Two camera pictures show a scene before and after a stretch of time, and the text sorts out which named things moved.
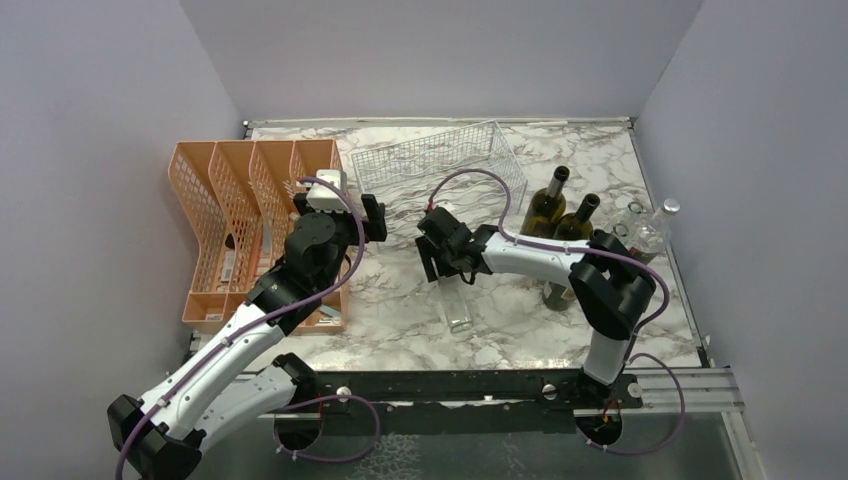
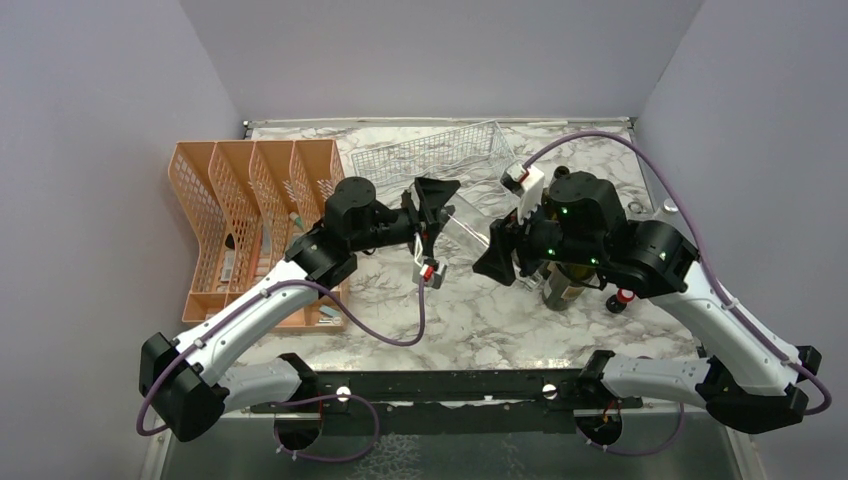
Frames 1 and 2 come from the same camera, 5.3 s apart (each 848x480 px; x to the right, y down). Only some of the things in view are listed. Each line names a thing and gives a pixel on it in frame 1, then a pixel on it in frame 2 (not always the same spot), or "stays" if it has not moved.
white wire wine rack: [472, 173] stays
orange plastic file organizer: [237, 197] stays
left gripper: [374, 226] → [434, 194]
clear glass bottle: [455, 302] → [467, 223]
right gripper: [427, 251] → [498, 258]
